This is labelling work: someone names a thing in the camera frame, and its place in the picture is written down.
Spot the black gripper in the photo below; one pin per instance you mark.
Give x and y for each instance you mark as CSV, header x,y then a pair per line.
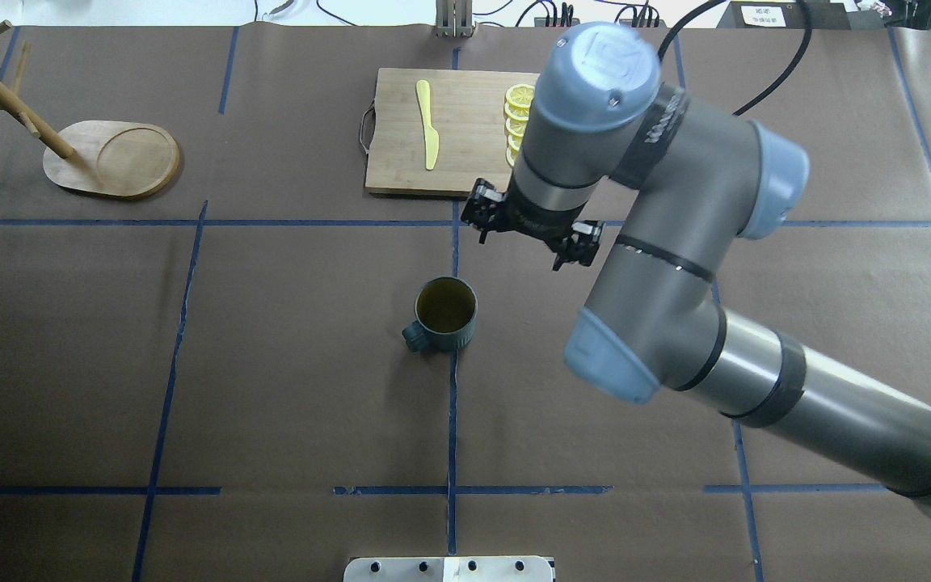
x,y
532,224

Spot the yellow plastic knife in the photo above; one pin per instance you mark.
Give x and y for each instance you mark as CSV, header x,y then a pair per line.
x,y
431,138

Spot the aluminium frame post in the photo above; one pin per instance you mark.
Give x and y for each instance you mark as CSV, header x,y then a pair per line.
x,y
454,18

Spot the wooden cup rack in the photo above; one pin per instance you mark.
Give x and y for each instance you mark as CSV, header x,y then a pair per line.
x,y
114,159

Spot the teal mug yellow inside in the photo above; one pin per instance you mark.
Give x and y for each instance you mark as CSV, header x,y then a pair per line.
x,y
445,316

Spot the black box white label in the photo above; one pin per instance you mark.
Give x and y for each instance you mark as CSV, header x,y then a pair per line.
x,y
824,15

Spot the orange black adapter far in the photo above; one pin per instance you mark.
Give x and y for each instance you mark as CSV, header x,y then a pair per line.
x,y
557,15

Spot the orange black adapter near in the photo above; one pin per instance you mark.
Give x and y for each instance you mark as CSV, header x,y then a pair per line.
x,y
643,15

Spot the orange black adapter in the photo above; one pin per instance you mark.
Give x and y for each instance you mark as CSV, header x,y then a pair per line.
x,y
557,15
643,15

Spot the white pillar with base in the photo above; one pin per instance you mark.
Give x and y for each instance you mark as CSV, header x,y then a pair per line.
x,y
452,568

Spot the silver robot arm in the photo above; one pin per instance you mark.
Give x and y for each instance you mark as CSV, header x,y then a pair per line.
x,y
703,178

